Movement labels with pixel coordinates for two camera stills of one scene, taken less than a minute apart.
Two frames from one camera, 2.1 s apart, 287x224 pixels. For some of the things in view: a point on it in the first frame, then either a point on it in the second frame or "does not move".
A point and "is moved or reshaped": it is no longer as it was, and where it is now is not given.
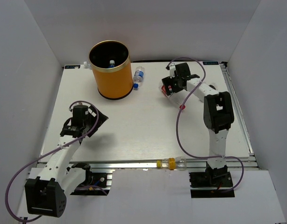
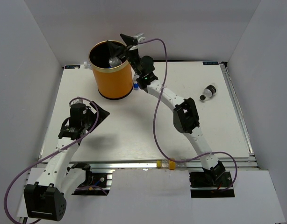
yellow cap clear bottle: (178, 164) does not move
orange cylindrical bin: (111, 83) does not move
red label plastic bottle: (164, 91) is moved or reshaped
